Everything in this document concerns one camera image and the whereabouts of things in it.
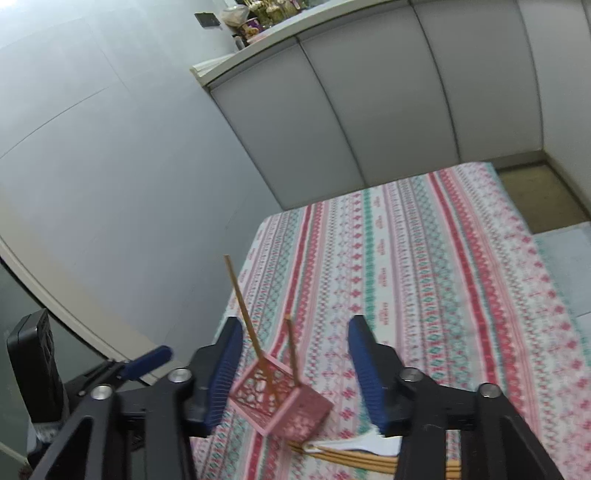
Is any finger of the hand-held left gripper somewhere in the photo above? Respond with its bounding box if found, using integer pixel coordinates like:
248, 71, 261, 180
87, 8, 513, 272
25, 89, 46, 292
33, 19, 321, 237
65, 345, 174, 398

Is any cluster of bottles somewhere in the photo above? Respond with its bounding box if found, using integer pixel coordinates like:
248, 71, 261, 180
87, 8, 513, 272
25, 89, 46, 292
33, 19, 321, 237
249, 0, 303, 20

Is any pale blue floor mat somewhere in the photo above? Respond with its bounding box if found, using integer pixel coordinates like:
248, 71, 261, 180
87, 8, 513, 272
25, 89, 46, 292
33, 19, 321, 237
531, 225, 591, 320

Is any striped patterned tablecloth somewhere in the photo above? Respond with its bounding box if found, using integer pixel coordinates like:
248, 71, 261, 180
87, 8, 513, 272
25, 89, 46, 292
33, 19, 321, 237
191, 161, 591, 480

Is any pink lattice utensil holder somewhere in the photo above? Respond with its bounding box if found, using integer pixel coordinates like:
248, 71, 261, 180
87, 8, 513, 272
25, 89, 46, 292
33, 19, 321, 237
229, 354, 334, 439

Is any wooden chopstick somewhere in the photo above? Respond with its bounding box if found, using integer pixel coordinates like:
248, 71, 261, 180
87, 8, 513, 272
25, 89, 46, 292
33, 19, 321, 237
224, 255, 274, 403
318, 455, 462, 480
290, 442, 402, 468
300, 449, 462, 475

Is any white plastic spoon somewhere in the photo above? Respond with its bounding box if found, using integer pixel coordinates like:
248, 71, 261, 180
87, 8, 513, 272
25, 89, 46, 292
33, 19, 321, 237
307, 426, 403, 459

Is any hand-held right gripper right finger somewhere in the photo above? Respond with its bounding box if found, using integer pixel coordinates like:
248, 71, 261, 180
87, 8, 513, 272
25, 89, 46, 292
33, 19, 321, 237
348, 316, 565, 480

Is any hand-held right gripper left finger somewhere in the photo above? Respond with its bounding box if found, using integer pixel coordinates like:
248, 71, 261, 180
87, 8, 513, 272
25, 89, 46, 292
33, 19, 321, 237
28, 316, 245, 480

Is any clear plastic bag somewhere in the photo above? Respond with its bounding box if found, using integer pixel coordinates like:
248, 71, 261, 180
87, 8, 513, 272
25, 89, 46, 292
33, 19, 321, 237
221, 4, 251, 27

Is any grey kitchen cabinet row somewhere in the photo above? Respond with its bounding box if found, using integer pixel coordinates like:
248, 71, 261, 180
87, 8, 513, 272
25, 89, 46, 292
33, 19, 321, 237
191, 0, 591, 211

